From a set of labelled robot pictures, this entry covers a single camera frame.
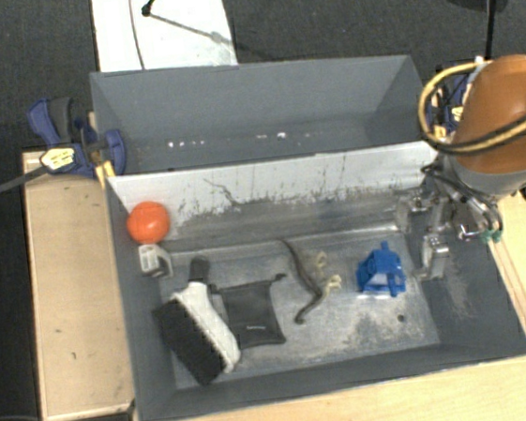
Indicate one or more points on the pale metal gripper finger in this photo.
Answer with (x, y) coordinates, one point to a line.
(434, 258)
(407, 212)

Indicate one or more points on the blue plastic toy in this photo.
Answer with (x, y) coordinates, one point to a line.
(379, 272)

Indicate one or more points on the brown toy lizard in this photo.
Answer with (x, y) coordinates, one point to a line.
(305, 271)

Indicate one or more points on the grey metal bin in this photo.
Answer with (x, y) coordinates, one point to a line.
(289, 192)

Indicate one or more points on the black fabric pouch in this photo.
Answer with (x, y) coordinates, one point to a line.
(253, 314)

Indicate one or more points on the black and white brush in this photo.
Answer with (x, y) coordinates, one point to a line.
(200, 325)

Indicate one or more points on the orange ball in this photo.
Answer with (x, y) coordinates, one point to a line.
(148, 221)

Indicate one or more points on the grey and white plastic clip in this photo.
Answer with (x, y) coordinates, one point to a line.
(151, 260)

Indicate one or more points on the pale wood board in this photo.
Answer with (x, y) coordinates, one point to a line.
(77, 297)

